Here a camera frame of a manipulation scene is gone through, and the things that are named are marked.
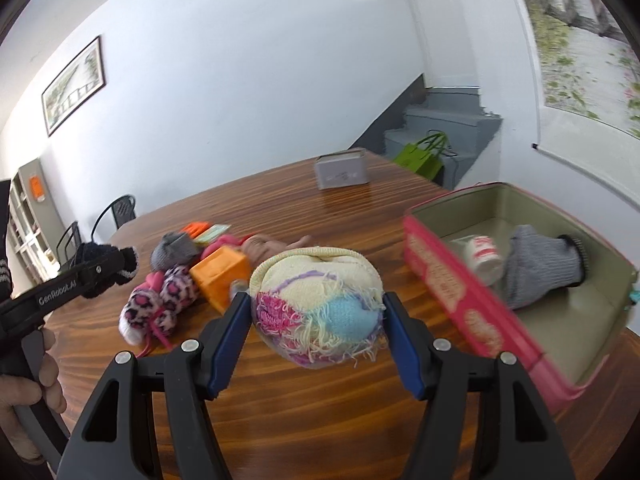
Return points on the black metal chair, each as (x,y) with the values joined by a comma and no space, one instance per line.
(70,240)
(122,210)

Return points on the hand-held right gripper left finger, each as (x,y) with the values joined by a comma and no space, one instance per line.
(230,345)

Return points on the white cup with red print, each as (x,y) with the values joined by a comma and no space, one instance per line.
(477,260)

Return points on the green shopping bag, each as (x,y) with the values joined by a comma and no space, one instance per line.
(417,157)

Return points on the pink knotted cloth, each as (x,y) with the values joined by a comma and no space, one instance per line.
(225,241)

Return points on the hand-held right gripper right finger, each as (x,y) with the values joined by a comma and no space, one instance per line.
(400,345)

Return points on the green printed carton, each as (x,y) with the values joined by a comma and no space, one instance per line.
(212,234)

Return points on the grey staircase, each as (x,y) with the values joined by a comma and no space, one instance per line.
(450,125)

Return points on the multicoloured knitted sock ball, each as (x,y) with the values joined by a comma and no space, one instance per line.
(310,300)

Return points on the framed landscape picture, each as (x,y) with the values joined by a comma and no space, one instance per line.
(72,87)

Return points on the grey sock with black cuff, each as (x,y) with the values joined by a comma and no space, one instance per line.
(540,265)

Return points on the person's left hand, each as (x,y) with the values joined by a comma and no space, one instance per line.
(50,370)

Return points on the black fuzzy sock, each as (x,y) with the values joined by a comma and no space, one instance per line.
(128,260)

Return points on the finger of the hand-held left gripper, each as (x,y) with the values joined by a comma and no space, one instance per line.
(100,267)

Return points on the grey cabinet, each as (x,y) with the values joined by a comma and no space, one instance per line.
(45,220)

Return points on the wall scroll poster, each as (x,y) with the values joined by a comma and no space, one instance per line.
(575,60)

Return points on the pink leopard fuzzy socks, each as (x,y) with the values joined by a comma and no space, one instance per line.
(160,300)

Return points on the orange sign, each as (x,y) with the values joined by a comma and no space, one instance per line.
(38,188)

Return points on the grey tin box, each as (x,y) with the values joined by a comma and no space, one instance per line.
(342,172)

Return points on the beige knotted cloth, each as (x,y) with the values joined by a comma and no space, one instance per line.
(265,249)

